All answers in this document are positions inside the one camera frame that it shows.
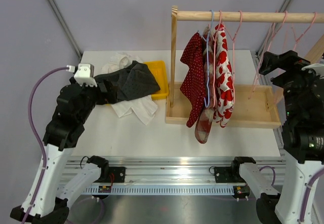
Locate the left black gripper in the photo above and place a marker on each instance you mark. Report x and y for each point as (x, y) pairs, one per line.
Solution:
(110, 96)

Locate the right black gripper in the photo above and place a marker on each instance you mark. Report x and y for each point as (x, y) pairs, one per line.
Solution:
(289, 61)

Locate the dark grey dotted skirt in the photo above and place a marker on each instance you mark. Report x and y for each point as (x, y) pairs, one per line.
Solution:
(133, 82)

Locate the pink wire hanger white skirt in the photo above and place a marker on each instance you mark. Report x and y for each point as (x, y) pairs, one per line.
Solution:
(279, 94)

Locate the white pleated skirt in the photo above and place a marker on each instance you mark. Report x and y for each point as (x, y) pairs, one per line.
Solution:
(144, 108)

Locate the pink wire hanger grey skirt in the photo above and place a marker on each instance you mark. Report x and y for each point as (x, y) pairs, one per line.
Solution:
(272, 32)

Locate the pink wire hanger floral skirt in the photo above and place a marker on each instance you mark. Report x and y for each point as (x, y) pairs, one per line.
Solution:
(233, 38)

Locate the white red floral skirt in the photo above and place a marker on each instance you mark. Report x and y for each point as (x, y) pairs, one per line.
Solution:
(223, 81)

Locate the red plaid skirt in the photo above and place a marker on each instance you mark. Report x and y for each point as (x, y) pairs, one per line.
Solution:
(204, 122)

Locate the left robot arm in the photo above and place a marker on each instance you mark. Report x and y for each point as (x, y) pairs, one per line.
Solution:
(46, 201)

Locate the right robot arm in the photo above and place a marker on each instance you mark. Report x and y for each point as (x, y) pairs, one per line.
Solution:
(302, 135)

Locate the dark red polka dot skirt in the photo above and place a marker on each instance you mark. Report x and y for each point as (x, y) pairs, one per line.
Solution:
(193, 86)

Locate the wooden clothes rack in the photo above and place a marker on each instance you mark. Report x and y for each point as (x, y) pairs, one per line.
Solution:
(255, 109)

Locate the yellow plastic tray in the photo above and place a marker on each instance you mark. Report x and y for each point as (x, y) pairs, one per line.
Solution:
(157, 68)

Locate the small circuit board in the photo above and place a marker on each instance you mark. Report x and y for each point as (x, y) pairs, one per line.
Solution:
(104, 189)

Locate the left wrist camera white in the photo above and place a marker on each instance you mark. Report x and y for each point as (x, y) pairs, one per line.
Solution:
(83, 74)

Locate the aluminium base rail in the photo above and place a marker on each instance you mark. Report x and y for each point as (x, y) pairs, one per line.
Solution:
(172, 170)

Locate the white slotted cable duct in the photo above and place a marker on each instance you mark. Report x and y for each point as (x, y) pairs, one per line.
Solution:
(163, 190)

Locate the blue wire hanger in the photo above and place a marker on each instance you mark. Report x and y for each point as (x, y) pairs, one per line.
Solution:
(207, 99)

